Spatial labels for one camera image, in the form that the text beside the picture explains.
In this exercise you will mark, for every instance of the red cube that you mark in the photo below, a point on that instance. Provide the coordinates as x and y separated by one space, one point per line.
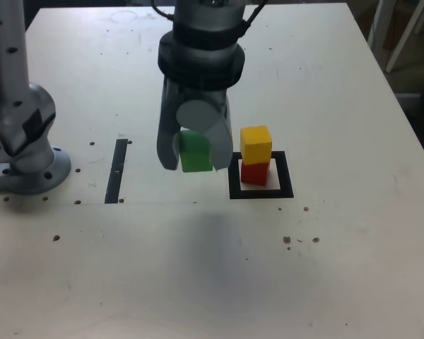
254 174

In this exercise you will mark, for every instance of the black tape strip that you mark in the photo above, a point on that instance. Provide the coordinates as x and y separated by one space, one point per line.
114 176

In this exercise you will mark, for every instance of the green cube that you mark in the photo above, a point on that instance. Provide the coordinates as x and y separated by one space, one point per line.
194 155

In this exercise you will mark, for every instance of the black tape square outline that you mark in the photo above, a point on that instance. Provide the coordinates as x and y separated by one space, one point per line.
261 195

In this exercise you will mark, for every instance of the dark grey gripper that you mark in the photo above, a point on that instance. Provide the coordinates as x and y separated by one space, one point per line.
215 95

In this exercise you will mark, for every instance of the yellow cube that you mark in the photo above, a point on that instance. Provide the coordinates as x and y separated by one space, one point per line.
256 144

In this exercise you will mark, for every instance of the white furniture leg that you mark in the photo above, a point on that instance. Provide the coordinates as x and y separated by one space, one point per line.
406 39

